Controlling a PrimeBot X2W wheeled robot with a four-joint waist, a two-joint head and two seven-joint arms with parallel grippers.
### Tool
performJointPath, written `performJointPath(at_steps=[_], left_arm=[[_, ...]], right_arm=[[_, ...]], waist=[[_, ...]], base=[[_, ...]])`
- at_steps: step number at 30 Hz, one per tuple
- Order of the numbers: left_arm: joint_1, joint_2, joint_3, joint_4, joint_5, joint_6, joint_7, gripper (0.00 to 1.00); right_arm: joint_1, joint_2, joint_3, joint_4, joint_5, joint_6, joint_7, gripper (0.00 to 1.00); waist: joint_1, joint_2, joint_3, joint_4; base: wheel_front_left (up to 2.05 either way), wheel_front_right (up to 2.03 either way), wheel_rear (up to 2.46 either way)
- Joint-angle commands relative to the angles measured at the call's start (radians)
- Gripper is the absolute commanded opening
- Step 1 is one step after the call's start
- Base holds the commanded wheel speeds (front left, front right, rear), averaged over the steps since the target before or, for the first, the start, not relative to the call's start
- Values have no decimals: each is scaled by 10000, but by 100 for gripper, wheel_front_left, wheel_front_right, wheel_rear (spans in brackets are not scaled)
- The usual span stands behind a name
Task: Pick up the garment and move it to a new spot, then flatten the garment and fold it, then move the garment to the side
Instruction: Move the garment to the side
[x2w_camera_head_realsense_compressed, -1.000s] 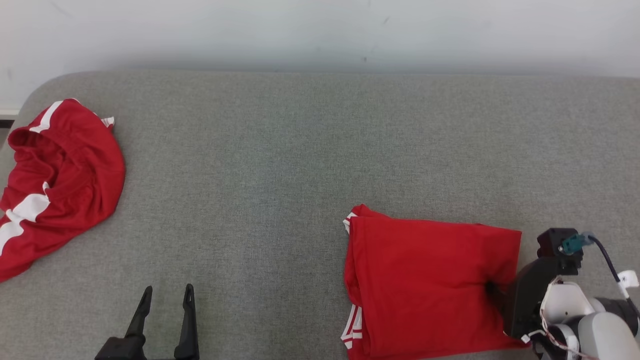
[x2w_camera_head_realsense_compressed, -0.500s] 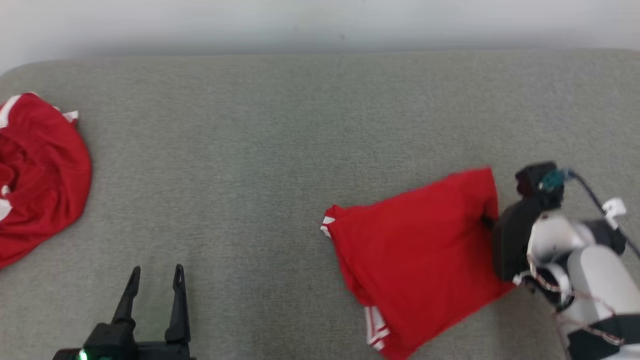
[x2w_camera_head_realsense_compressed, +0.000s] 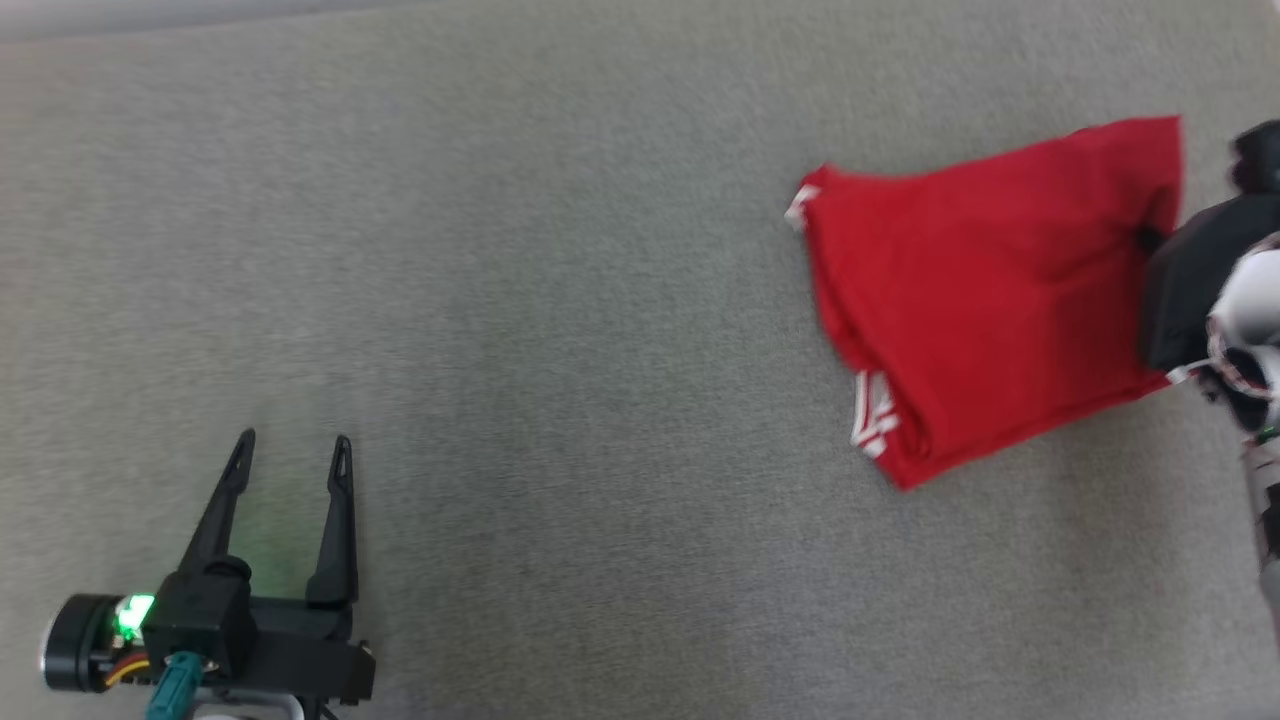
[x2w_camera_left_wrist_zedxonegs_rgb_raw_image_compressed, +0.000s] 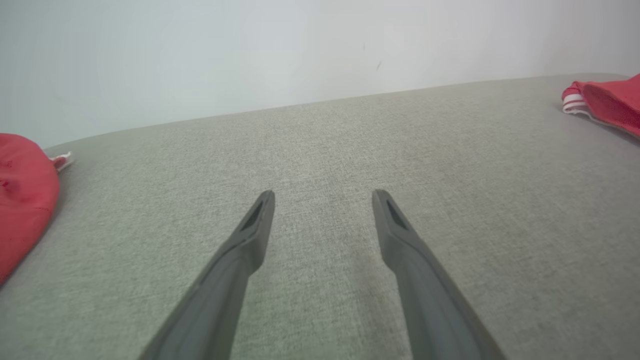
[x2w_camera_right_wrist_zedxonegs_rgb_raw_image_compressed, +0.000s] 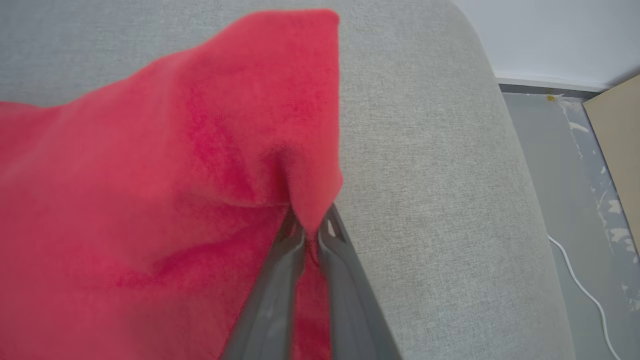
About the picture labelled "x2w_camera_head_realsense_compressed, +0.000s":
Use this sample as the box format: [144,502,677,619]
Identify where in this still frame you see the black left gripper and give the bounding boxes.
[42,428,376,701]

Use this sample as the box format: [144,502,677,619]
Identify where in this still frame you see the red shorts with white stripes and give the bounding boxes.
[785,115,1186,491]

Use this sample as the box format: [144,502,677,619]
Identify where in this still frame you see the red white twisted wire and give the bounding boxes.
[1200,345,1280,403]

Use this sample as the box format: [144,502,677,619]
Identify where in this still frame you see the teal left camera connector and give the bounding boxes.
[145,650,206,720]

